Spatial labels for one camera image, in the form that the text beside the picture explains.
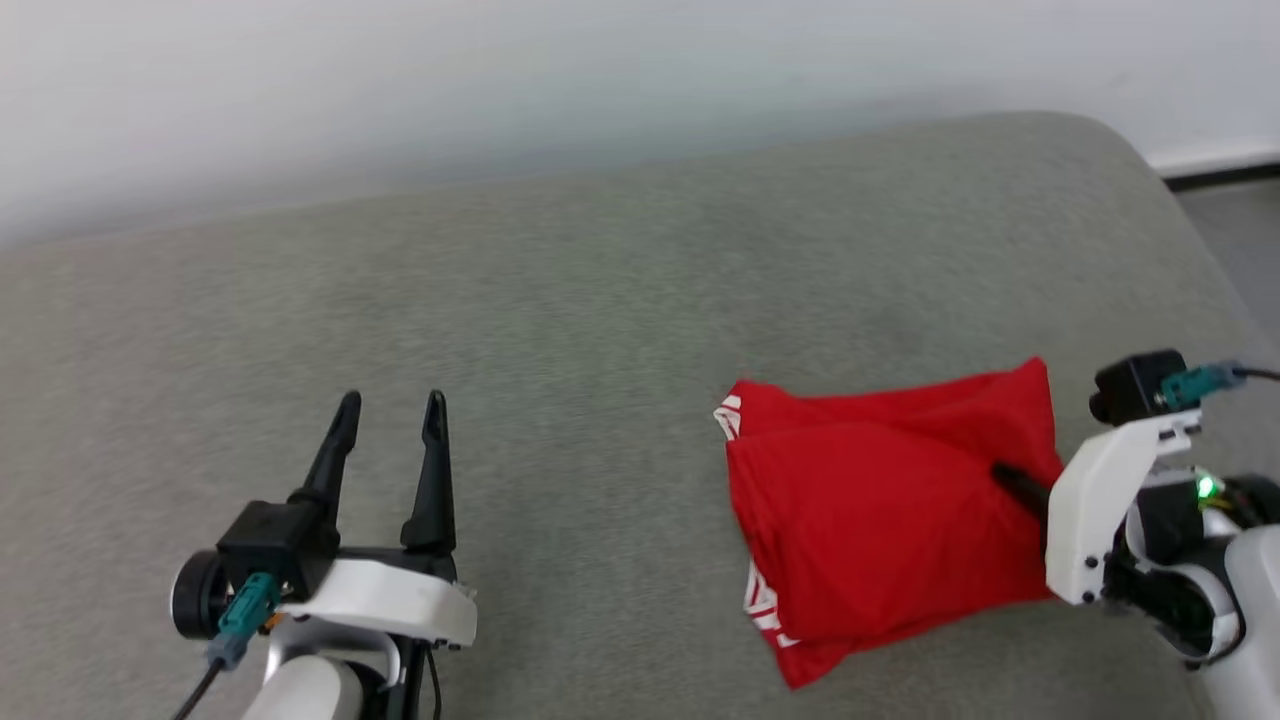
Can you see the grey fabric sofa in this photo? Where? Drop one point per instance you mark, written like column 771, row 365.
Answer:
column 500, row 350

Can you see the red and white garment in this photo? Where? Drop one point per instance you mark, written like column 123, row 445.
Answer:
column 880, row 530

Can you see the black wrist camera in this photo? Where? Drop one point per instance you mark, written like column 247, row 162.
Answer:
column 1135, row 385
column 280, row 540

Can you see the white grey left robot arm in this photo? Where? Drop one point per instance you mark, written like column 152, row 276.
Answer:
column 300, row 690

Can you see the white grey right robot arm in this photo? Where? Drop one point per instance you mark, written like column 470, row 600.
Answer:
column 1240, row 600

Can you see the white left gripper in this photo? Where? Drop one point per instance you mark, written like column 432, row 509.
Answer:
column 390, row 600

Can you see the black floor strip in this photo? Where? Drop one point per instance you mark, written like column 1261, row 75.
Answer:
column 1225, row 176

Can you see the white skirting board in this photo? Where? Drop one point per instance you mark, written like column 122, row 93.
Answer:
column 1220, row 155

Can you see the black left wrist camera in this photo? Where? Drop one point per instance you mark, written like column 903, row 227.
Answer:
column 280, row 540

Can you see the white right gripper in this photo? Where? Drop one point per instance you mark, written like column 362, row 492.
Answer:
column 1085, row 520

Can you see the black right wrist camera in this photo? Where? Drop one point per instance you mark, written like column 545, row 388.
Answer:
column 1135, row 385

